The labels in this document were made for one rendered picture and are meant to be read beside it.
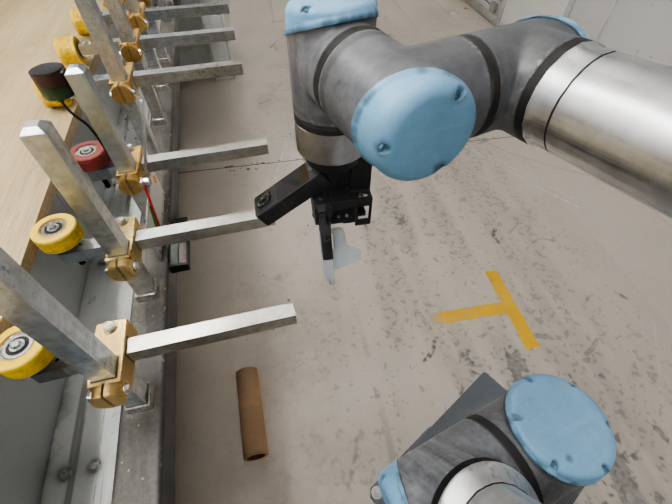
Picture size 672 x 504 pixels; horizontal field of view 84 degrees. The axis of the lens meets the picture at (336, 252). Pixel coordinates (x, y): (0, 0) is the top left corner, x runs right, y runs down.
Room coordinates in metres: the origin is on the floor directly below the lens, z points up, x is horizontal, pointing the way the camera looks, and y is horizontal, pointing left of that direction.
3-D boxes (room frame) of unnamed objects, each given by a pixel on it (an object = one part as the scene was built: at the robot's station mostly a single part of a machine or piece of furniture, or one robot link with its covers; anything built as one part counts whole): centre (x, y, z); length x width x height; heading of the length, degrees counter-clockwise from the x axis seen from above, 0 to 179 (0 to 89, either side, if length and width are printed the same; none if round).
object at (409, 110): (0.31, -0.06, 1.25); 0.12 x 0.12 x 0.09; 27
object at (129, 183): (0.74, 0.50, 0.85); 0.13 x 0.06 x 0.05; 15
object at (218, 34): (1.26, 0.57, 0.95); 0.50 x 0.04 x 0.04; 105
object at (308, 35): (0.41, 0.00, 1.25); 0.10 x 0.09 x 0.12; 27
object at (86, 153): (0.74, 0.58, 0.85); 0.08 x 0.08 x 0.11
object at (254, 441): (0.41, 0.30, 0.04); 0.30 x 0.08 x 0.08; 15
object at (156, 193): (0.70, 0.46, 0.75); 0.26 x 0.01 x 0.10; 15
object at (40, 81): (0.71, 0.54, 1.10); 0.06 x 0.06 x 0.02
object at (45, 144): (0.48, 0.43, 0.89); 0.03 x 0.03 x 0.48; 15
